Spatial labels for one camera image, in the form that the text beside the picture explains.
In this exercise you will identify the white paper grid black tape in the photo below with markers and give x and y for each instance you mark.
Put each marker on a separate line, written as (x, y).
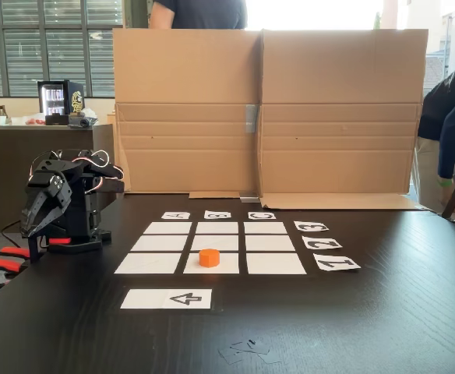
(153, 263)

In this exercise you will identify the brown cardboard box panel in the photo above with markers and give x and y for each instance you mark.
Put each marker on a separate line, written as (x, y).
(180, 78)
(340, 78)

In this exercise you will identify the small black box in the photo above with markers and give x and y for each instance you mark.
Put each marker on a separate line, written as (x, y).
(57, 119)

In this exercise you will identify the dark brown counter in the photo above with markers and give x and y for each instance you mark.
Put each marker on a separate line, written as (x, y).
(9, 156)

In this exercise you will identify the grey duct tape strip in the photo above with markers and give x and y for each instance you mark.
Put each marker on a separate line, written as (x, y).
(252, 118)
(249, 197)

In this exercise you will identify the person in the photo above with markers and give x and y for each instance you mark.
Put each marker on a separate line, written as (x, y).
(445, 117)
(200, 13)

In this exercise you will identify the white tray with red food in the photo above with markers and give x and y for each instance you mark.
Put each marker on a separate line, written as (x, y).
(32, 121)

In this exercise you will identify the paper sheet letter A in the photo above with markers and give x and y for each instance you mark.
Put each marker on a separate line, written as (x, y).
(175, 215)

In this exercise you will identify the window with grey blinds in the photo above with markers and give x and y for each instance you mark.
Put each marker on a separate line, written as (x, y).
(25, 46)

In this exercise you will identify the paper sheet number 1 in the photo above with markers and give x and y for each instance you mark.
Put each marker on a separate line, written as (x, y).
(336, 262)

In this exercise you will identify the paper sheet number 2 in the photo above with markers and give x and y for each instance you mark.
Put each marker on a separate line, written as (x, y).
(322, 242)

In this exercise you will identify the white arrow paper sheet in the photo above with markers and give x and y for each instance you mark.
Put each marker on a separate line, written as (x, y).
(145, 299)

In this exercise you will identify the small grey device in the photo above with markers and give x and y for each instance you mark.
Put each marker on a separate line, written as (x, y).
(80, 122)

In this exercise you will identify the round orange token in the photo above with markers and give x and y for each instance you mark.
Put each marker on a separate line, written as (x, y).
(209, 258)

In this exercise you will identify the paper sheet letter B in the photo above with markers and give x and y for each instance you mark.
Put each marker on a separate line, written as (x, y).
(217, 215)

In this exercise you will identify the black mini fridge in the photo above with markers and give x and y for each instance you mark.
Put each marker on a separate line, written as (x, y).
(60, 97)

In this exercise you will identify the paper sheet number 3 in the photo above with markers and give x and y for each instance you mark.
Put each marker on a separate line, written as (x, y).
(311, 226)

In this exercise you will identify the red black clamp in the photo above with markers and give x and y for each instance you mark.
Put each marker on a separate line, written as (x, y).
(15, 252)

